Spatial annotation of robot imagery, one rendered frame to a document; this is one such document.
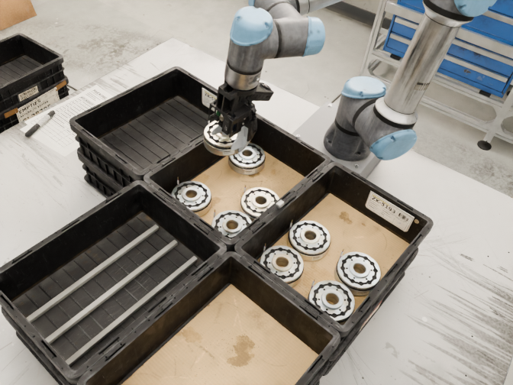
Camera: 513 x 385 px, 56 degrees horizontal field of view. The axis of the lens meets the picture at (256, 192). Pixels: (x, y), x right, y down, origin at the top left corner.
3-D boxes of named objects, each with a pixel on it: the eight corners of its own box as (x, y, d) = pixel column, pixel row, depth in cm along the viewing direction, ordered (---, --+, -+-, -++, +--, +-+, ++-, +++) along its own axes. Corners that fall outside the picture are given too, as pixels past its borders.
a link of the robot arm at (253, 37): (284, 26, 89) (241, 29, 86) (272, 73, 98) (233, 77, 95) (269, 2, 94) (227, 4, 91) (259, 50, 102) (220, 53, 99)
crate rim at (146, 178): (247, 114, 141) (248, 108, 139) (331, 166, 129) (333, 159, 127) (140, 184, 119) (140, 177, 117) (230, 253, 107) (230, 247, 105)
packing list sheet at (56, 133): (92, 83, 179) (92, 82, 178) (138, 108, 171) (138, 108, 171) (15, 127, 159) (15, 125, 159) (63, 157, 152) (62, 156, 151)
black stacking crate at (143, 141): (178, 96, 160) (176, 66, 151) (244, 139, 148) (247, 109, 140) (75, 153, 138) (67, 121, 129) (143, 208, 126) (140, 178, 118)
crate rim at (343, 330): (332, 166, 129) (333, 159, 127) (433, 228, 117) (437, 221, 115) (230, 253, 107) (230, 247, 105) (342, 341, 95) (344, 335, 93)
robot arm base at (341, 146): (333, 123, 158) (340, 98, 150) (377, 140, 154) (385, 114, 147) (316, 150, 148) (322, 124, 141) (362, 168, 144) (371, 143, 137)
